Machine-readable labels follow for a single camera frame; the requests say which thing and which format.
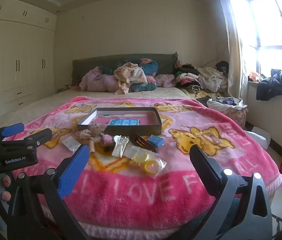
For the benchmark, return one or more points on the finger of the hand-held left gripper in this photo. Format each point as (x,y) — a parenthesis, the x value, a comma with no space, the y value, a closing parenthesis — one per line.
(30,138)
(12,129)

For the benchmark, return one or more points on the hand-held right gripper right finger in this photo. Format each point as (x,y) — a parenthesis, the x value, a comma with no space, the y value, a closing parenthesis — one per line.
(203,165)

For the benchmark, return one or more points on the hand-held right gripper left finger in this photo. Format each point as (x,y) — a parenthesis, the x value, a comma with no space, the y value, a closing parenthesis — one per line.
(73,170)

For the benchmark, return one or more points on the earring card packet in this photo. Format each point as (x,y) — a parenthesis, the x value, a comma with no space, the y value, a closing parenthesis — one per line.
(70,143)

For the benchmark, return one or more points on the white hair claw clip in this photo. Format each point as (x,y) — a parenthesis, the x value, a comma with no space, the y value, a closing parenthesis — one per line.
(119,145)

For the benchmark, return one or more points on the blue block hair clip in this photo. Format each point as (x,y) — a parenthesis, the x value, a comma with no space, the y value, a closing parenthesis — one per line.
(156,141)

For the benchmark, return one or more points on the bag of yellow rings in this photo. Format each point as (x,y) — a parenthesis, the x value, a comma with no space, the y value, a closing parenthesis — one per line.
(146,161)

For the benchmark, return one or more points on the small clear plastic packet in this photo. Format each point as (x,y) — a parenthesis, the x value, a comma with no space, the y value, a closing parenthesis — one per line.
(131,152)

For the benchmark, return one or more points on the brown hair clip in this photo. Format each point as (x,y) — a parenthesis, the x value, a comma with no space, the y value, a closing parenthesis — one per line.
(141,141)

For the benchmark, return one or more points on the dark cardboard box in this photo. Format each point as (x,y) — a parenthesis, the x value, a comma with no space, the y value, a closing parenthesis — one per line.
(133,130)

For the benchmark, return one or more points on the person's left hand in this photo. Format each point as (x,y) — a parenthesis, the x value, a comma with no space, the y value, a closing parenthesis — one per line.
(6,180)

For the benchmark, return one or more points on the bed with beige sheet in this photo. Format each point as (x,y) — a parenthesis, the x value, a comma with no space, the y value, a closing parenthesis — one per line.
(43,102)

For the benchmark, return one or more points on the pink paper sheet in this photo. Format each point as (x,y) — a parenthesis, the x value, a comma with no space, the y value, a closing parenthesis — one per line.
(100,120)

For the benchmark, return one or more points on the pink printed blanket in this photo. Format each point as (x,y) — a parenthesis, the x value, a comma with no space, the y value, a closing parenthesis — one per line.
(131,187)

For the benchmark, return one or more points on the floral laundry bag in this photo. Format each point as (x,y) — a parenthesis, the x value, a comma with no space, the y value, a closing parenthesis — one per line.
(233,112)

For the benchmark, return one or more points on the white box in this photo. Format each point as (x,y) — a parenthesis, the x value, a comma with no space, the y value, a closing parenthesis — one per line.
(259,136)

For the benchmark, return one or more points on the blue printed card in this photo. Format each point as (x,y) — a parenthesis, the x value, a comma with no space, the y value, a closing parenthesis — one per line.
(124,122)

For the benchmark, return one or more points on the cream built-in wardrobe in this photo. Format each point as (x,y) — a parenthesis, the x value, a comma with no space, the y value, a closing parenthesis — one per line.
(18,55)

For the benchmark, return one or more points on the pink quilt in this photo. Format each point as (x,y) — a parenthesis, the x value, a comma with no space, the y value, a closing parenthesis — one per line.
(98,81)

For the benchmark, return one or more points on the pink floral cloth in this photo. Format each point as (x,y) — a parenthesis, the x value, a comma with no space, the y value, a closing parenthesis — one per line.
(164,80)

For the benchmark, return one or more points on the pile of clothes on bed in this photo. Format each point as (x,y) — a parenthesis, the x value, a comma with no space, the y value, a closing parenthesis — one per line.
(93,63)

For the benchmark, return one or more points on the dark jacket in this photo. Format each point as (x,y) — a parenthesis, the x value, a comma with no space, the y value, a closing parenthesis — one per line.
(273,85)

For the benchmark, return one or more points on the beige printed cloth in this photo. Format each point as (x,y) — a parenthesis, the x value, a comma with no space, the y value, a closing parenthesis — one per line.
(131,76)

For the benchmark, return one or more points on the dark blue floral quilt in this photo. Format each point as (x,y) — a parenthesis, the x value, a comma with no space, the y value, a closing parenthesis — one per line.
(148,67)

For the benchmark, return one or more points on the cream curtain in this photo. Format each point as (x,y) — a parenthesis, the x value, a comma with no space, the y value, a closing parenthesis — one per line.
(236,55)

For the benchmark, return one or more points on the window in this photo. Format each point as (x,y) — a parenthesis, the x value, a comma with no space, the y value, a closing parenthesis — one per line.
(273,25)

